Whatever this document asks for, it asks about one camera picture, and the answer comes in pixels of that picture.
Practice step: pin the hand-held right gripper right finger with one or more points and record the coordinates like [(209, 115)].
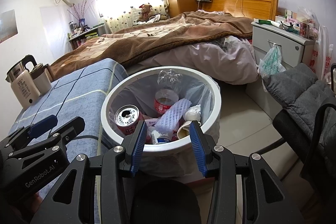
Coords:
[(197, 148)]

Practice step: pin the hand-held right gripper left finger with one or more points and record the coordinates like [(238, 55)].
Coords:
[(137, 148)]

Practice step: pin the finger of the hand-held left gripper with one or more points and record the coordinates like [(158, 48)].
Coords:
[(43, 124), (65, 130)]

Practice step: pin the tan paper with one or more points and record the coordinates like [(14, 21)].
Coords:
[(183, 130)]

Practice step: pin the red drink can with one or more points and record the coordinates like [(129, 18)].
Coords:
[(175, 136), (127, 116)]

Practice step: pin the white tissue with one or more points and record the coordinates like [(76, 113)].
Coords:
[(193, 112)]

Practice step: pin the white foam net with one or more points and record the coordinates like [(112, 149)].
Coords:
[(170, 116)]

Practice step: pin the clear bottle with red label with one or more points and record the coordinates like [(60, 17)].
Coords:
[(165, 103)]

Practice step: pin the pale blue bin liner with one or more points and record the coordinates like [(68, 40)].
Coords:
[(126, 95)]

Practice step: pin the white round bin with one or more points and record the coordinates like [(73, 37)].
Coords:
[(141, 72)]

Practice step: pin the cream electric kettle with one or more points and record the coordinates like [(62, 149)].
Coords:
[(23, 87)]

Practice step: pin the white mug with brown band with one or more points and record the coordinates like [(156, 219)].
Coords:
[(42, 82)]

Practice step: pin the pale pink duvet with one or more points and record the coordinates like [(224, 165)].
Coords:
[(204, 56)]

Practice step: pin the black office chair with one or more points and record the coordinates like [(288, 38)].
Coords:
[(286, 119)]

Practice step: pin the cluttered desk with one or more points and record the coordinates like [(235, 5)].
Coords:
[(84, 35)]

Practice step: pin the bed with brown blanket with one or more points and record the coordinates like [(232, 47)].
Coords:
[(131, 43)]

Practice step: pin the grey padded jacket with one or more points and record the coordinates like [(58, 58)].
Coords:
[(296, 92)]

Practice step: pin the green printed plastic bag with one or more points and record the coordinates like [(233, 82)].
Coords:
[(271, 61)]

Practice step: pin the purple flower branches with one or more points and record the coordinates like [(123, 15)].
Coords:
[(81, 10)]

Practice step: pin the white nightstand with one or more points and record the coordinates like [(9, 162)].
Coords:
[(283, 48)]

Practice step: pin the brown teddy bear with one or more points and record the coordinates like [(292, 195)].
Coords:
[(145, 12)]

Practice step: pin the wooden headboard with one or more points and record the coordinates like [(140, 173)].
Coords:
[(257, 6)]

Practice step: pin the white bag with red print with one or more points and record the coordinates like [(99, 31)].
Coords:
[(321, 56)]

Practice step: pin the clutter of small boxes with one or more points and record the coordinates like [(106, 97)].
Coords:
[(294, 20)]

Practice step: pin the grey wall poster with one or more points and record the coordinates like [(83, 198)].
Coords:
[(8, 27)]

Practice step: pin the white wall sheet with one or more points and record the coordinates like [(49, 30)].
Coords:
[(53, 18)]

